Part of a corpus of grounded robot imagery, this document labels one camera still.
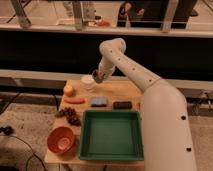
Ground white plastic cup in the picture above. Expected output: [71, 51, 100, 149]
[81, 75, 95, 91]

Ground purple grape bunch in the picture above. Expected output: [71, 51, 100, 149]
[55, 107, 81, 126]

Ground wooden table board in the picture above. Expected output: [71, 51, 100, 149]
[45, 80, 144, 167]

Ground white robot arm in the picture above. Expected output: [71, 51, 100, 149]
[93, 38, 197, 171]

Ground blue sponge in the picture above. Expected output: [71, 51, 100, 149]
[90, 97, 107, 107]

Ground black floor cable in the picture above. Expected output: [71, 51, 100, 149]
[0, 125, 48, 171]

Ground black rectangular block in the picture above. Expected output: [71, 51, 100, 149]
[113, 101, 132, 109]

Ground orange bowl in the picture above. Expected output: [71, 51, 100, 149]
[47, 126, 75, 155]

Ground person in background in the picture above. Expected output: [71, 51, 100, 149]
[116, 1, 145, 27]

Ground green plastic tray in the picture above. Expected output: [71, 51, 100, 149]
[79, 110, 144, 161]

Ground pink sausage toy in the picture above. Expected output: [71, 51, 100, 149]
[64, 98, 85, 104]

